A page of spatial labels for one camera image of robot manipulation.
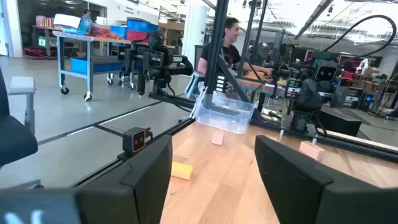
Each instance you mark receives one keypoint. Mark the person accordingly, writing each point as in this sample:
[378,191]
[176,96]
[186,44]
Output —
[230,53]
[86,14]

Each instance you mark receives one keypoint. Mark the red crate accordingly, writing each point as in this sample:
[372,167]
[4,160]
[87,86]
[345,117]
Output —
[136,35]

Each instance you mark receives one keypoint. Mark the black aluminium table frame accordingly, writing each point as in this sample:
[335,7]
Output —
[214,46]

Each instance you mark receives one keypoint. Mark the blue stacked crates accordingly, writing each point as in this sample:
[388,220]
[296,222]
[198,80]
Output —
[140,25]

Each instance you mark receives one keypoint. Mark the white box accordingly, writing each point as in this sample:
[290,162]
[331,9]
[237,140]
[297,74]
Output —
[66,21]

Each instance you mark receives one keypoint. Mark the grey rolling cart table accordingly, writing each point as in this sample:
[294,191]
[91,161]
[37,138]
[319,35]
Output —
[90,49]

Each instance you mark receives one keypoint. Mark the black floor box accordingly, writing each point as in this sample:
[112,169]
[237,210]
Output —
[339,123]

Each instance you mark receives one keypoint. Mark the black office chair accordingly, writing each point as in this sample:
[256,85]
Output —
[12,137]

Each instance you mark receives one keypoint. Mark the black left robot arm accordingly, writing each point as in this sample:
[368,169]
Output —
[300,121]

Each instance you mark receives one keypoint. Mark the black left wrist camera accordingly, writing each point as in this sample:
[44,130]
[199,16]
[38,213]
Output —
[326,73]

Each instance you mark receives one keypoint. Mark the white round pillar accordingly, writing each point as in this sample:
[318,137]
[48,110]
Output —
[194,31]

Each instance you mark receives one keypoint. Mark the pale pink wooden block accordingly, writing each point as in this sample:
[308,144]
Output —
[217,139]
[311,151]

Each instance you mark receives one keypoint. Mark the blue storage bin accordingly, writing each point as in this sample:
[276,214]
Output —
[93,65]

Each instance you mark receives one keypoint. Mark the black background robot arm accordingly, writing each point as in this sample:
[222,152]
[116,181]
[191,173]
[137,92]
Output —
[155,62]

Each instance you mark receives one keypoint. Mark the grey stool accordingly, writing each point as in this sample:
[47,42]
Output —
[21,87]

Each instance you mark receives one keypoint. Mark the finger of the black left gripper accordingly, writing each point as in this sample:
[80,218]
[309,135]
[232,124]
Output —
[317,96]
[304,96]

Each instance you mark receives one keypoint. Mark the long orange wooden block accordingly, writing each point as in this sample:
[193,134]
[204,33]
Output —
[182,171]

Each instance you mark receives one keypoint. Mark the clear plastic bin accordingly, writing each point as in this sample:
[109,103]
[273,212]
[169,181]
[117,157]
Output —
[224,115]

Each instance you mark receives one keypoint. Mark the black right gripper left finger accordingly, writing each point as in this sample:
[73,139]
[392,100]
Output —
[136,186]

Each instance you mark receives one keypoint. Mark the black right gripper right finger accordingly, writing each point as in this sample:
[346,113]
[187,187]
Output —
[304,193]

